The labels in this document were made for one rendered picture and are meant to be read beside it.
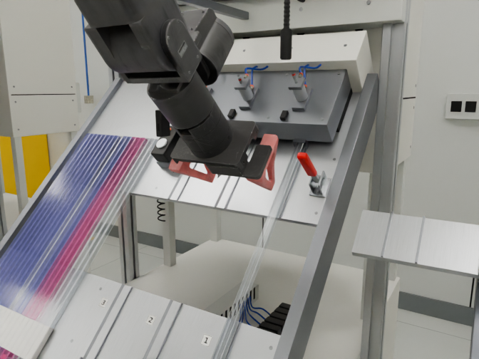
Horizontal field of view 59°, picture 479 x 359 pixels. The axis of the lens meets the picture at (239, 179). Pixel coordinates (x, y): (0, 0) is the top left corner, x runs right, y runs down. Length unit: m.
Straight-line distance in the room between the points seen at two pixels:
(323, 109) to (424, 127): 1.60
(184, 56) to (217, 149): 0.13
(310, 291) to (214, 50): 0.36
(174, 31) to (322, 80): 0.45
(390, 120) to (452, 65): 1.46
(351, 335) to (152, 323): 0.54
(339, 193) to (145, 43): 0.42
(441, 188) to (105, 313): 1.89
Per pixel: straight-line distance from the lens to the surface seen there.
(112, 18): 0.40
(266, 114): 0.79
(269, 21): 0.93
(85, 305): 0.83
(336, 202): 0.69
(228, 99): 0.86
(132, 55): 0.41
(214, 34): 0.50
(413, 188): 2.38
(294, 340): 0.62
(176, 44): 0.41
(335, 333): 1.10
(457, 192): 2.36
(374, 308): 0.99
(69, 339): 0.82
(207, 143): 0.49
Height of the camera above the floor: 1.19
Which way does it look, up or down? 12 degrees down
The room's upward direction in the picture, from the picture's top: straight up
